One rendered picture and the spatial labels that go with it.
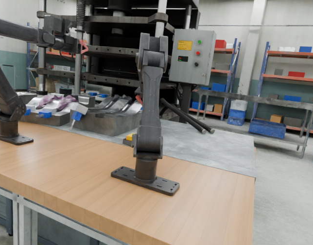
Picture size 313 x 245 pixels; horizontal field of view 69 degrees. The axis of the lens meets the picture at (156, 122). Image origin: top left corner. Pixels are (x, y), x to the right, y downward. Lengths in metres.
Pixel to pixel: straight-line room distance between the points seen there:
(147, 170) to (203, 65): 1.27
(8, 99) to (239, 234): 0.86
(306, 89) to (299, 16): 1.97
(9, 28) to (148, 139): 0.64
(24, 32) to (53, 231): 1.06
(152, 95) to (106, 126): 0.47
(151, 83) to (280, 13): 7.19
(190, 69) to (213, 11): 6.39
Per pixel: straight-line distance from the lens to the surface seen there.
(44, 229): 1.61
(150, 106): 0.67
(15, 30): 1.02
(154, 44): 0.82
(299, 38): 7.62
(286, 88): 7.49
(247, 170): 0.93
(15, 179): 0.72
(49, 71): 2.43
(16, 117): 1.02
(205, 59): 1.80
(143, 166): 0.64
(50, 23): 1.13
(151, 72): 0.72
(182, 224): 0.54
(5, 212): 1.83
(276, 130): 4.62
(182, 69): 1.83
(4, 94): 0.99
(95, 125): 1.14
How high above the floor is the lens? 1.11
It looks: 12 degrees down
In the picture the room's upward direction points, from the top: 7 degrees clockwise
